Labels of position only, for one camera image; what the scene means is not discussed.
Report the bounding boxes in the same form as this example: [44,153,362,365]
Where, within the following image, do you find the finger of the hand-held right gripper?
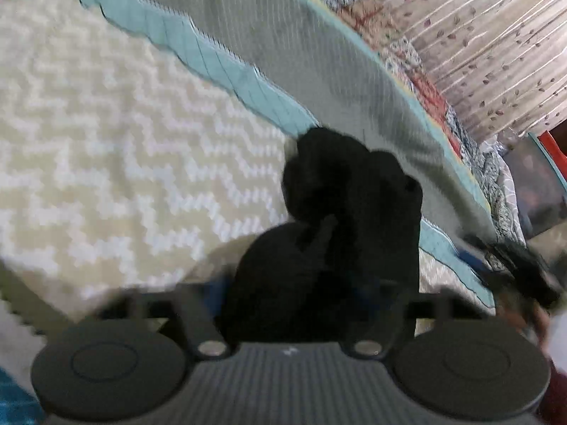
[458,232,499,277]

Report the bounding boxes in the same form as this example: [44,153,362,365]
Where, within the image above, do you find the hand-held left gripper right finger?
[346,281,488,358]

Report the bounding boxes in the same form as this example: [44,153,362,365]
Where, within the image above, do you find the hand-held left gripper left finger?
[95,277,233,360]

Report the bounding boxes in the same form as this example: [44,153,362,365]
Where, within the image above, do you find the black pants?
[220,127,423,346]

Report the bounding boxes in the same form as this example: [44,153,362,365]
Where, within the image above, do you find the red clothing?
[537,354,567,425]

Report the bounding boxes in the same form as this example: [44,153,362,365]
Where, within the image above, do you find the red patchwork quilt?
[283,0,528,249]

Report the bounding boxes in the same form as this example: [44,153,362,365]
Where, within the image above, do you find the patterned bed sheet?
[0,0,528,425]

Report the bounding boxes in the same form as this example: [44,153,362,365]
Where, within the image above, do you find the leaf print curtain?
[354,0,567,142]

